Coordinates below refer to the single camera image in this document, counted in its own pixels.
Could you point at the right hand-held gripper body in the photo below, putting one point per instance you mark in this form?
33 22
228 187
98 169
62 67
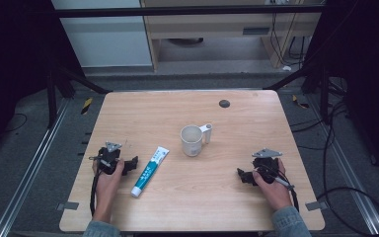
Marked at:
265 166

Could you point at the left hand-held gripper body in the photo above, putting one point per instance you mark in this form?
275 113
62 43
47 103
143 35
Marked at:
109 157

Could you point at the white and teal toothpaste tube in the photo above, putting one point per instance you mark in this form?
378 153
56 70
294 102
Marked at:
149 173

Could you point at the white cup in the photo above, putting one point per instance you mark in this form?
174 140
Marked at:
192 141

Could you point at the person's left hand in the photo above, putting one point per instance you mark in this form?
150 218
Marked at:
107 184

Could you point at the person's right hand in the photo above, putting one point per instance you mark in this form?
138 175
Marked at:
274 194

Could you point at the yellow and black tape strip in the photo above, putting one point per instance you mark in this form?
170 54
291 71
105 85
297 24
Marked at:
300 102
86 106

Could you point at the black metal stand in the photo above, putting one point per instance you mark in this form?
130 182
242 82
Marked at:
52 98
324 95

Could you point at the small white floor object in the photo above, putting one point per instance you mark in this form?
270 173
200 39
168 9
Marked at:
286 68

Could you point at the white cabinet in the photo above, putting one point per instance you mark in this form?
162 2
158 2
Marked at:
105 39

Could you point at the dark curtain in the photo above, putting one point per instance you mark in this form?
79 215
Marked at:
13 65
368 82

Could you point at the light wooden desk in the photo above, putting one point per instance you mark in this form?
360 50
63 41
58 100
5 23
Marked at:
210 28

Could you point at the grey metal table bracket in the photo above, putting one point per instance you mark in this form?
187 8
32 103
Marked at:
316 206
67 206

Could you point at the aluminium floor rail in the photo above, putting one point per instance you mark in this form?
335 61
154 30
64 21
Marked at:
29 171
348 174

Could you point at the black horizontal frame bar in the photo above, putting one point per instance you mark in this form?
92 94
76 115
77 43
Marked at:
177 12

